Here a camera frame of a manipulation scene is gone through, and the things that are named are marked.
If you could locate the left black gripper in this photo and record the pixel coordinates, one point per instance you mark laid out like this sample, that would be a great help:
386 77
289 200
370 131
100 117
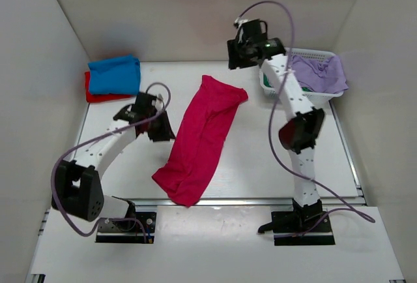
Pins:
165 132

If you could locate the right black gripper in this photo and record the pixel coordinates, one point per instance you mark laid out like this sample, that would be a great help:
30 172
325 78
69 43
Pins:
233 48

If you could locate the magenta t shirt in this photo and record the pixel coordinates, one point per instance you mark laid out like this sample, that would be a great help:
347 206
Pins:
198 146

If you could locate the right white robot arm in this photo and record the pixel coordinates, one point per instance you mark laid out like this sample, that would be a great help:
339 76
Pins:
298 136

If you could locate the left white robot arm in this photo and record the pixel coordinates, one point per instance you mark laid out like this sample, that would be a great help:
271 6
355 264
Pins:
77 189

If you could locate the green t shirt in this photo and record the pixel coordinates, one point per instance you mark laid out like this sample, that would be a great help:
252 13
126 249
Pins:
267 84

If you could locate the folded blue t shirt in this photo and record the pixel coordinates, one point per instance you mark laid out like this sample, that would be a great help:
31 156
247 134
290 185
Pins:
115 76

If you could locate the folded red t shirt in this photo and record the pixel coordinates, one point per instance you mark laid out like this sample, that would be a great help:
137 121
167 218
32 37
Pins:
96 98

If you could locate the white plastic laundry basket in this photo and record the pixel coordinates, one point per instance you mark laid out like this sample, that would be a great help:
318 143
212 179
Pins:
319 99

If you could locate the lavender t shirt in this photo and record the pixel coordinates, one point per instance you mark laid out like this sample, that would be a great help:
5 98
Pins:
320 77

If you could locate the aluminium rail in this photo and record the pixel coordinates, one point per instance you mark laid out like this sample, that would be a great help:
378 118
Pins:
246 201

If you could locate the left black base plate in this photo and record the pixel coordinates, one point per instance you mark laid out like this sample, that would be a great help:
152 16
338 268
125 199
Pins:
130 232

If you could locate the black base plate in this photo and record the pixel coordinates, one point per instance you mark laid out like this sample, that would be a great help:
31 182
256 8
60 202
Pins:
287 230
130 232

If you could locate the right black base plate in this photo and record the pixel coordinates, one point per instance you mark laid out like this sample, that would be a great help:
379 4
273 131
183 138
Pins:
287 230

